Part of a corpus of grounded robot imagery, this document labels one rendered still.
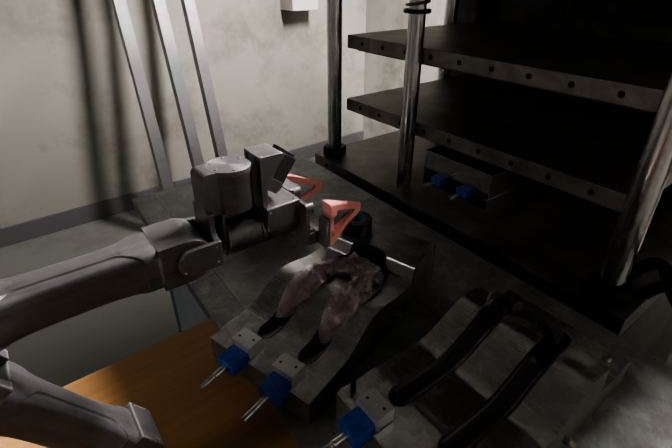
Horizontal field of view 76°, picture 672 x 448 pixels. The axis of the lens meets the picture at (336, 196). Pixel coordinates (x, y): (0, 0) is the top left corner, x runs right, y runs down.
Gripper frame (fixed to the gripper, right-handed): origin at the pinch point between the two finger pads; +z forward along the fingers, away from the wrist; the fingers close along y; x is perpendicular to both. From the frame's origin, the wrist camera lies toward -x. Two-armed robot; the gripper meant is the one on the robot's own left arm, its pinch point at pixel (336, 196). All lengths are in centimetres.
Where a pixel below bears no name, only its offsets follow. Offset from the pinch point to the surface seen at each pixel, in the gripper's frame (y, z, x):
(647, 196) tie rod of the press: -24, 67, 10
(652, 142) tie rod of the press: -22, 66, -1
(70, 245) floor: 228, -28, 120
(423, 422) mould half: -22.2, 0.6, 30.8
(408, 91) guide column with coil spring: 51, 71, 3
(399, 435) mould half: -21.4, -3.9, 30.9
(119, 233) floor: 224, 0, 120
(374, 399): -15.9, -4.2, 28.1
